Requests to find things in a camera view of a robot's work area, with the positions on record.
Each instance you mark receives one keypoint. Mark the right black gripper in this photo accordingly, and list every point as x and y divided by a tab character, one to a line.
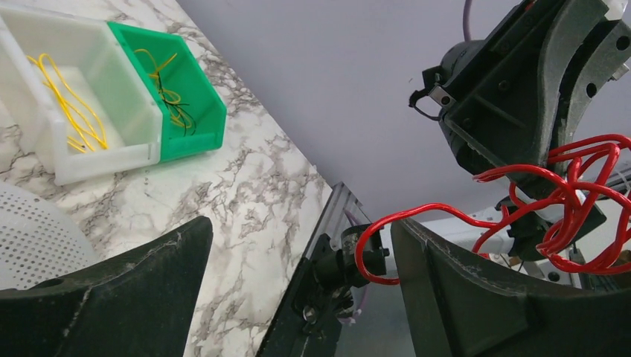
521	92

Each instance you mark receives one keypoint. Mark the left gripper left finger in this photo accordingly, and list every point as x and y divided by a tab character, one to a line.
138	303

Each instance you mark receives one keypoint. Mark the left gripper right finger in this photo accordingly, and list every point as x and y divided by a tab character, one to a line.
460	304

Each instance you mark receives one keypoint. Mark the white plastic cable spool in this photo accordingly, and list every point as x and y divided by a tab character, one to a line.
38	241

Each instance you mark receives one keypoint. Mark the green plastic bin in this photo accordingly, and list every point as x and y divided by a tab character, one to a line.
193	113

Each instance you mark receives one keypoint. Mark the white plastic bin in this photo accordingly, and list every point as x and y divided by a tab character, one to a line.
68	85

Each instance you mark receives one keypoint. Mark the aluminium table frame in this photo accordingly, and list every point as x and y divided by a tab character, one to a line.
342	211

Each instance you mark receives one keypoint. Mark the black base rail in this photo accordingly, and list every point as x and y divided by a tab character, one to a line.
307	322

